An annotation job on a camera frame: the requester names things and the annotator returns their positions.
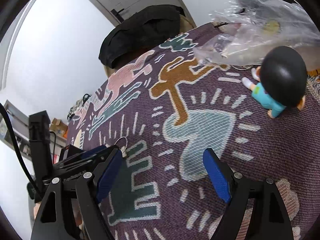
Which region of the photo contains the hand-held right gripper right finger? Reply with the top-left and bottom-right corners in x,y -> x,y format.
202,148 -> 293,240

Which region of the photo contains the clear plastic bag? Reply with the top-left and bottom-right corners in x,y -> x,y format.
194,0 -> 320,67

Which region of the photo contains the black-haired toy figurine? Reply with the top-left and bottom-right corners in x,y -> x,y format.
242,46 -> 308,118

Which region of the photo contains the black door handle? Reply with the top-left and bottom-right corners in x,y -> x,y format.
111,8 -> 125,22

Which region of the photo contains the tan wooden chair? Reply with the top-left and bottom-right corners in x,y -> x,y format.
104,15 -> 197,77

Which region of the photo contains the cardboard box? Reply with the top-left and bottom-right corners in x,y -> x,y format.
50,118 -> 68,138

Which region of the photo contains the grey open side door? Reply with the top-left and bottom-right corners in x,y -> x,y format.
0,99 -> 33,153

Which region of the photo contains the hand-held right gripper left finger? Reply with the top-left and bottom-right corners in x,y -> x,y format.
30,148 -> 123,240

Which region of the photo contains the black shoe rack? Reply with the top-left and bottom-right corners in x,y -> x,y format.
67,94 -> 91,121

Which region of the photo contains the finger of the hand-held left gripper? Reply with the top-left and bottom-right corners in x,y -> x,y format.
53,155 -> 110,181
64,144 -> 118,163

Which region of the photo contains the purple printed blanket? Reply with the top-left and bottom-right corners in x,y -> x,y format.
66,22 -> 320,240

